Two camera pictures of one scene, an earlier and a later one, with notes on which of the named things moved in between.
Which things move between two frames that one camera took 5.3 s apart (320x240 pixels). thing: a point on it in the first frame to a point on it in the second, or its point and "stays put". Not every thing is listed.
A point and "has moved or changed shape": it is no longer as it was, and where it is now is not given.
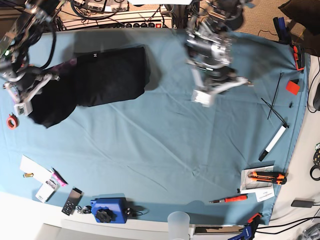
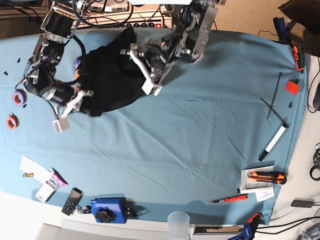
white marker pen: (276, 138) stays put
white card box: (47, 190) stays put
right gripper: (217, 79) to (155, 59)
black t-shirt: (90, 77) has moved or changed shape
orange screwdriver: (229, 199) stays put
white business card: (264, 195) stays put
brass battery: (26, 175) stays put
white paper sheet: (40, 173) stays put
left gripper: (23, 93) to (74, 103)
